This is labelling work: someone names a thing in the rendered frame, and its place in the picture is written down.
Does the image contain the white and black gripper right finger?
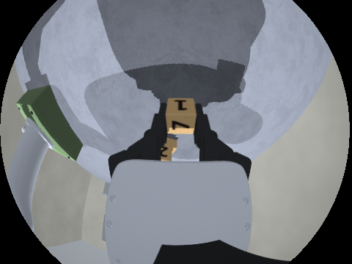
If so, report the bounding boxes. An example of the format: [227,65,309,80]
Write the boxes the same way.
[194,103,252,179]

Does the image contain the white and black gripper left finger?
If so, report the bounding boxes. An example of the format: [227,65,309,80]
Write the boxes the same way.
[108,103,167,177]

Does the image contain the tan wooden number cube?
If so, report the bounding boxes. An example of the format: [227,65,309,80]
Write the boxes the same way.
[161,147,172,161]
[166,98,197,134]

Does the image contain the tan wooden tray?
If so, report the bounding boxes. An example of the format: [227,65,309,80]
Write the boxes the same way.
[165,138,177,153]

